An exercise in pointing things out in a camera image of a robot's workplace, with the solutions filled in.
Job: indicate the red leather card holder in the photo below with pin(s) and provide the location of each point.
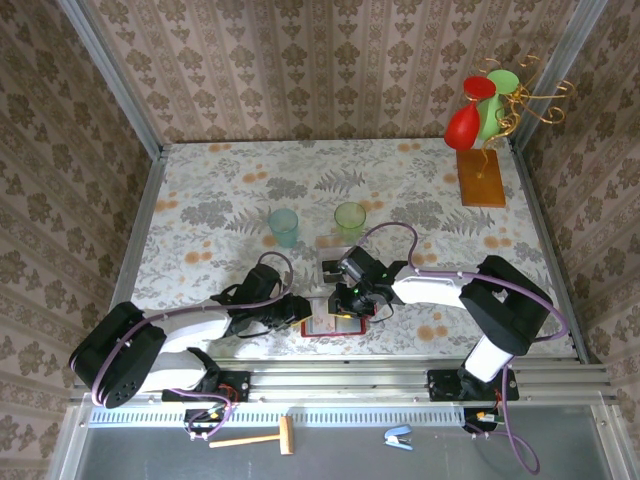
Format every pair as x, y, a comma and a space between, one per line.
320, 327

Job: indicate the black VIP card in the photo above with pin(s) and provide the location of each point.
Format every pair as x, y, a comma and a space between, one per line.
330, 272

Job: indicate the clear acrylic card stand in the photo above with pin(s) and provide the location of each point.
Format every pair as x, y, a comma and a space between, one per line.
327, 245

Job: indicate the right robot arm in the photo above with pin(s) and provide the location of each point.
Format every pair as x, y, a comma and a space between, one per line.
505, 305

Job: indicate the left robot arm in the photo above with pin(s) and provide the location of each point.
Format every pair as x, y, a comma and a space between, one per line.
115, 355

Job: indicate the green plastic cup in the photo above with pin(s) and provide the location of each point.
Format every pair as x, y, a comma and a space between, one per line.
350, 222

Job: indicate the blue plastic cup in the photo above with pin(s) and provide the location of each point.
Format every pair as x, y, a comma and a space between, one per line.
284, 227

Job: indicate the wooden mallet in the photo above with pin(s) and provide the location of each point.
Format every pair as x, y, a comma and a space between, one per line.
286, 435

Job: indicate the black connector box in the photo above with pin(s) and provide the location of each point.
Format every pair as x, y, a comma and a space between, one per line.
482, 421
205, 421

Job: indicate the blue stapler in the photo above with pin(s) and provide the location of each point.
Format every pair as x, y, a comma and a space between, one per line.
397, 434

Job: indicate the grey metal sheet panel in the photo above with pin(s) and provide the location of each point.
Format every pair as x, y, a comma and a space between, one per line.
350, 460

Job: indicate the red wine glass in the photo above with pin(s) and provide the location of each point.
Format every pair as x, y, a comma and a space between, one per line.
462, 127

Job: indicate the green wine glass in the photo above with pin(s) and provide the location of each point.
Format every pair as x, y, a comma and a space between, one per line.
502, 81

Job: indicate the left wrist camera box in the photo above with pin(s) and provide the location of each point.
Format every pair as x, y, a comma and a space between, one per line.
262, 281

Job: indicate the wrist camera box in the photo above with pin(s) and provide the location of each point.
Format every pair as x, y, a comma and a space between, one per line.
357, 265
262, 281

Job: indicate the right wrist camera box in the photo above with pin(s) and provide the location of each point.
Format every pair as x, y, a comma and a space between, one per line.
357, 265

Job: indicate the aluminium frame rail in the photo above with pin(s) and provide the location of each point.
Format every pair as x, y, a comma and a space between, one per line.
340, 380

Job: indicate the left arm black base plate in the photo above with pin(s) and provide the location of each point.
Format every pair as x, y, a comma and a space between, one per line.
237, 382

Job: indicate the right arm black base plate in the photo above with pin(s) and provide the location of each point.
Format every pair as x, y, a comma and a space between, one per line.
442, 385

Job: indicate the aluminium side rail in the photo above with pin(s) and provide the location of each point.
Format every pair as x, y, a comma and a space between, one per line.
541, 215
140, 215

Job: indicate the aluminium frame post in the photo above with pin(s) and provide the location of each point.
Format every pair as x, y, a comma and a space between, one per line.
561, 65
109, 75

